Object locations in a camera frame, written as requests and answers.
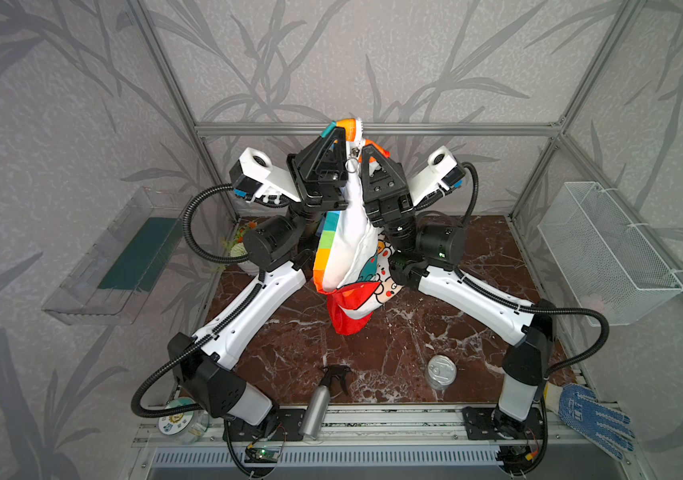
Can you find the green white tape roll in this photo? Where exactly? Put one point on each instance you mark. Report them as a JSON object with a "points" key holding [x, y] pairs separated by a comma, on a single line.
{"points": [[185, 428]]}

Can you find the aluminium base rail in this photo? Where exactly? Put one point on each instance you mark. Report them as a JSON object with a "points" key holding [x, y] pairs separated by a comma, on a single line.
{"points": [[364, 435]]}

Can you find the silver spray bottle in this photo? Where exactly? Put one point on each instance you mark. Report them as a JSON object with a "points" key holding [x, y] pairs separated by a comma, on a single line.
{"points": [[317, 408]]}

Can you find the red white rainbow kids jacket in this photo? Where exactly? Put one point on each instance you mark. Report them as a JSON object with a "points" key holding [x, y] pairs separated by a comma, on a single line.
{"points": [[352, 261]]}

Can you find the pink object in basket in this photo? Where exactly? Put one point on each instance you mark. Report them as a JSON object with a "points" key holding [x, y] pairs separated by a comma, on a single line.
{"points": [[596, 303]]}

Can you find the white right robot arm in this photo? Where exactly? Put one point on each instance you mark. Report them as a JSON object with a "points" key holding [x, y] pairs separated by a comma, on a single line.
{"points": [[426, 259]]}

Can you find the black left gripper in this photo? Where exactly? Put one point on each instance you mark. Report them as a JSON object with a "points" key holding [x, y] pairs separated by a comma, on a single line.
{"points": [[321, 192]]}

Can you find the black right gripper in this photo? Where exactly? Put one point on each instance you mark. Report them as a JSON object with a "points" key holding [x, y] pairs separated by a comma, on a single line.
{"points": [[389, 195]]}

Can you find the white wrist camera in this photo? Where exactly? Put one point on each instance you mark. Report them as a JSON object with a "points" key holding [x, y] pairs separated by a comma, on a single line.
{"points": [[440, 177], [256, 179]]}

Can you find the potted artificial flower plant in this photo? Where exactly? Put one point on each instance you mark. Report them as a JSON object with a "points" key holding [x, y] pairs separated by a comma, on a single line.
{"points": [[235, 246]]}

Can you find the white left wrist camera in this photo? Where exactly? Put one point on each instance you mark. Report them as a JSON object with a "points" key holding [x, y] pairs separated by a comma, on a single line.
{"points": [[256, 179]]}

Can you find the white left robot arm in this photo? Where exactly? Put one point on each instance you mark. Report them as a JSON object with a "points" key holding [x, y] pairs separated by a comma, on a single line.
{"points": [[282, 248]]}

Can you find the aluminium cage frame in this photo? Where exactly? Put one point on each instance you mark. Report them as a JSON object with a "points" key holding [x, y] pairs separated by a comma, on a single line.
{"points": [[547, 91]]}

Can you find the green circuit board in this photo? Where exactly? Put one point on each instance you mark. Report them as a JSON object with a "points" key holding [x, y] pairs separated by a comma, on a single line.
{"points": [[266, 454]]}

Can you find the blue white work glove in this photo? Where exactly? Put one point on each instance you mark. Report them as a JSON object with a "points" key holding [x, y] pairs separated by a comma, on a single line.
{"points": [[608, 429]]}

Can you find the clear plastic wall shelf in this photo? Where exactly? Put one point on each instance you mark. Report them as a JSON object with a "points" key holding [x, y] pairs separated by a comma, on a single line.
{"points": [[112, 282]]}

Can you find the white wire mesh basket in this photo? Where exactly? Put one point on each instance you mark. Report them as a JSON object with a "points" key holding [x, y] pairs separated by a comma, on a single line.
{"points": [[600, 250]]}

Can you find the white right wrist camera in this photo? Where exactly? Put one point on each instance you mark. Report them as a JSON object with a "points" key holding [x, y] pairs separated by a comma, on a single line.
{"points": [[440, 177]]}

